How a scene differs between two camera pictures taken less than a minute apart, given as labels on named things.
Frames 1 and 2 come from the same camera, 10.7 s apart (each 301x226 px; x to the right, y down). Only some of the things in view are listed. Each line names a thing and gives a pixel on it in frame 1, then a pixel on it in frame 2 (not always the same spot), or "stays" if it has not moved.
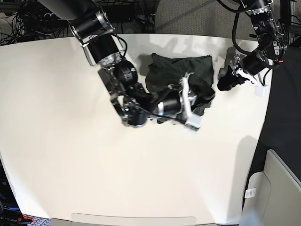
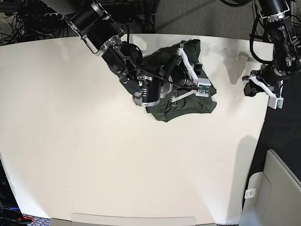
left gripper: x=178 y=101 to x=182 y=76
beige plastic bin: x=272 y=197 stays
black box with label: x=11 y=213 stays
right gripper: x=254 y=63 to x=267 y=76
